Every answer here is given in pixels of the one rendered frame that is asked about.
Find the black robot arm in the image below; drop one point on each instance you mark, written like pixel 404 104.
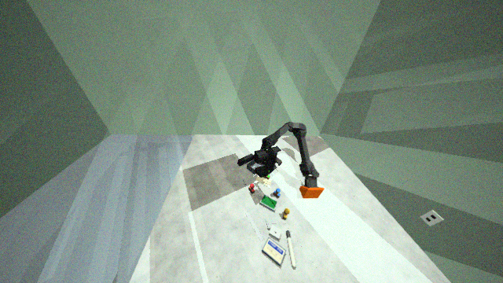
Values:
pixel 307 166

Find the rubber stamp with yellow knob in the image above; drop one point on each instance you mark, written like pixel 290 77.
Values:
pixel 286 212

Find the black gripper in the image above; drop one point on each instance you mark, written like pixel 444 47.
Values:
pixel 269 166

